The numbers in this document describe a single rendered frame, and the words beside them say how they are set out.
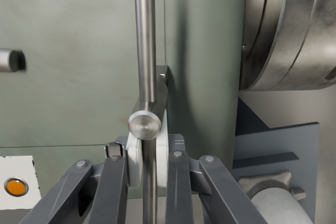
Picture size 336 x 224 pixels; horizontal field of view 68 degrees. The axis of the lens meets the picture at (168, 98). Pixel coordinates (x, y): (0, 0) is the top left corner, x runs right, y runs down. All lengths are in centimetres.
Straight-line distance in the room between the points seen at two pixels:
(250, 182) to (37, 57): 79
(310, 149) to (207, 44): 82
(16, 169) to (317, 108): 180
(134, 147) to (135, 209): 191
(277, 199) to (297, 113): 108
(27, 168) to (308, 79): 38
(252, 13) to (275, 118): 151
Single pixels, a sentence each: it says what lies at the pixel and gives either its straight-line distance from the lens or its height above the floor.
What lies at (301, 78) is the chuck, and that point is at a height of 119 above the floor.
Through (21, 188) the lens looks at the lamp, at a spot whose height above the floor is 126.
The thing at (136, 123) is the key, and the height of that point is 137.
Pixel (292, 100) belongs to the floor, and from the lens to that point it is 182.
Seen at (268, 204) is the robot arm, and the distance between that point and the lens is 86.
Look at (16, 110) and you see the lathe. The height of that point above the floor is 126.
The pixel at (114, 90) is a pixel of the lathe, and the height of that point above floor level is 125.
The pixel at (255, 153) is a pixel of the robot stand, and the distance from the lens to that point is 96.
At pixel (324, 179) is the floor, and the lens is 225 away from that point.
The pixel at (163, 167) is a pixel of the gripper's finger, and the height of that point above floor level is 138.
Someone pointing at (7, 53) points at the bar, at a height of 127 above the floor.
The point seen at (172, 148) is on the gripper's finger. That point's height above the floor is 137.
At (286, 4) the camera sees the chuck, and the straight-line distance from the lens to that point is 31.
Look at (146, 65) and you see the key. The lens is 16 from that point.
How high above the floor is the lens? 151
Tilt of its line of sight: 72 degrees down
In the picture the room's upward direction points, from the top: 174 degrees clockwise
